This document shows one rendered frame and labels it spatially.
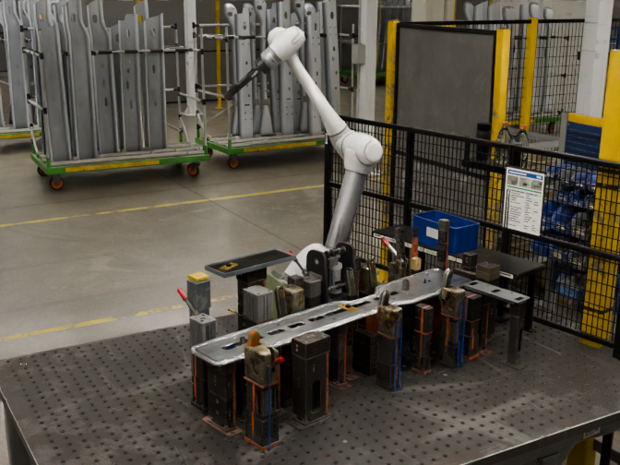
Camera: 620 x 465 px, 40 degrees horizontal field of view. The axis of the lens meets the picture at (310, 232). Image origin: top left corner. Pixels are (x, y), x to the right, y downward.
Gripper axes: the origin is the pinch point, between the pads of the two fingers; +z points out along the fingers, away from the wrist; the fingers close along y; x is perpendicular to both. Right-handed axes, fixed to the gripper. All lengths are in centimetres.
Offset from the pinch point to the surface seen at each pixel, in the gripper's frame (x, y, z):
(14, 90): -117, -813, 265
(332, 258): 73, 55, 11
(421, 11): 142, -690, -209
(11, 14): -192, -818, 197
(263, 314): 64, 81, 43
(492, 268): 128, 43, -38
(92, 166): 14, -572, 202
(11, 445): 47, 51, 167
